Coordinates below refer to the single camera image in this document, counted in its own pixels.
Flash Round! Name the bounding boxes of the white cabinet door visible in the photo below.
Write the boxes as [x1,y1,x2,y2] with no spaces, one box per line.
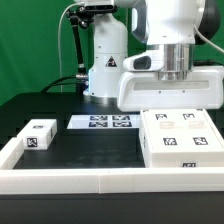
[178,110,224,151]
[139,110,184,151]

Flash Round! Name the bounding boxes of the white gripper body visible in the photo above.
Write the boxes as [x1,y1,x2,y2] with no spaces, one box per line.
[117,53,224,112]

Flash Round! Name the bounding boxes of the white cabinet body box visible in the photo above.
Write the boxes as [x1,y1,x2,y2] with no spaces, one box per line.
[139,109,224,168]

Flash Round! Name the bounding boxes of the white U-shaped obstacle fence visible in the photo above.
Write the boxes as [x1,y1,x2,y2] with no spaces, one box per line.
[0,137,224,195]

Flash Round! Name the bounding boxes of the black cables at base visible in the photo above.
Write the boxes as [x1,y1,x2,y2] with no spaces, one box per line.
[40,75,90,94]

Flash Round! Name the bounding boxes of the white cabinet top block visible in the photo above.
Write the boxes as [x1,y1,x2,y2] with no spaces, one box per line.
[17,119,57,150]

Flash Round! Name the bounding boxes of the white cable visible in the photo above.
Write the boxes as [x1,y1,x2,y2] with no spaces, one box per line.
[57,2,84,94]

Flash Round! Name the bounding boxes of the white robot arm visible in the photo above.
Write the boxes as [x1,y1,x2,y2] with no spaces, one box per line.
[75,0,224,112]

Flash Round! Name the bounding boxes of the white base marker plate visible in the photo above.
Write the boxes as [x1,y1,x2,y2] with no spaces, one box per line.
[67,114,140,129]

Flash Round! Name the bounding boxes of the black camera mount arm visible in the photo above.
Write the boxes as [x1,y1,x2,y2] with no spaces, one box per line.
[66,5,118,80]

